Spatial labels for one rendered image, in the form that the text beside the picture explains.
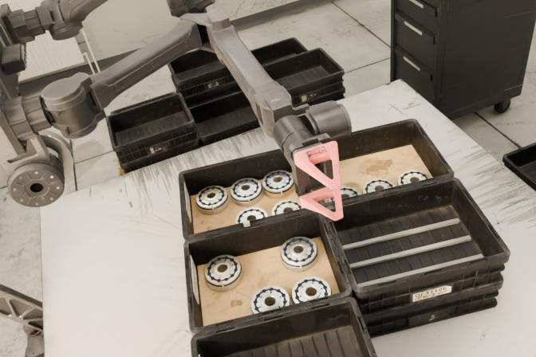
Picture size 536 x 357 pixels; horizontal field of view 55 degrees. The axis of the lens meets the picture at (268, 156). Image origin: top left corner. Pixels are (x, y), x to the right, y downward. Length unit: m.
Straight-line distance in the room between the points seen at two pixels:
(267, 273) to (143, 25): 3.22
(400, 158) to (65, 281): 1.17
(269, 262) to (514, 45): 2.05
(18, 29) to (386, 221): 1.16
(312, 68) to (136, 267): 1.60
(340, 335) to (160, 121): 1.72
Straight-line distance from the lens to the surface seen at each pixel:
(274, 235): 1.50
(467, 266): 1.36
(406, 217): 1.59
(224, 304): 1.44
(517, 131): 3.30
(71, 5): 1.55
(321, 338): 1.35
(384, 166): 1.74
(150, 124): 2.76
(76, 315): 1.76
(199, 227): 1.64
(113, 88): 1.15
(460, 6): 2.75
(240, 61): 1.07
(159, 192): 2.01
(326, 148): 0.77
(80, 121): 1.11
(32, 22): 1.59
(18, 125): 1.14
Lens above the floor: 2.00
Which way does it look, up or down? 40 degrees down
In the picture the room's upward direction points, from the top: 11 degrees counter-clockwise
